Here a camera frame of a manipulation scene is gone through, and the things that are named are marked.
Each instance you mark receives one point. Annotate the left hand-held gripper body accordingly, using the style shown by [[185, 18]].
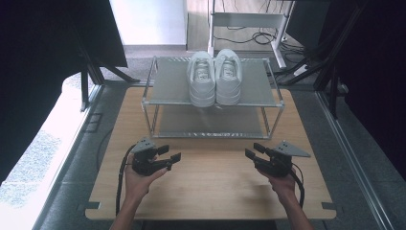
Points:
[[145, 163]]

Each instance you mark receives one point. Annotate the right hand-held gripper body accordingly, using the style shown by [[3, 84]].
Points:
[[277, 163]]

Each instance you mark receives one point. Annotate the metal shoe rack grey shelves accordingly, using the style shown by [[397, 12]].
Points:
[[172, 86]]

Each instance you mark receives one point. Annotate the white sneaker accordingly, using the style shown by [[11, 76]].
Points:
[[228, 78], [201, 80]]

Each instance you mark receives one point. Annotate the person's left hand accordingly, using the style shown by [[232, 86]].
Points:
[[137, 185]]

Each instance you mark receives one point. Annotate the person's right hand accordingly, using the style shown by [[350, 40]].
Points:
[[282, 187]]

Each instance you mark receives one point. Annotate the dark floor socket cover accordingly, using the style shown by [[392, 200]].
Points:
[[93, 123]]

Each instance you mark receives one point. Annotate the black metal stand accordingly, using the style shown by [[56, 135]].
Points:
[[84, 92], [333, 96]]

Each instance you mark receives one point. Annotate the white power strip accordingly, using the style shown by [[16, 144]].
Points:
[[301, 70]]

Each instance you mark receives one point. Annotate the black curtain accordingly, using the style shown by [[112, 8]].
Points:
[[38, 64], [376, 80]]

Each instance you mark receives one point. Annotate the aluminium floor rail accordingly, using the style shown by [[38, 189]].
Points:
[[354, 153]]

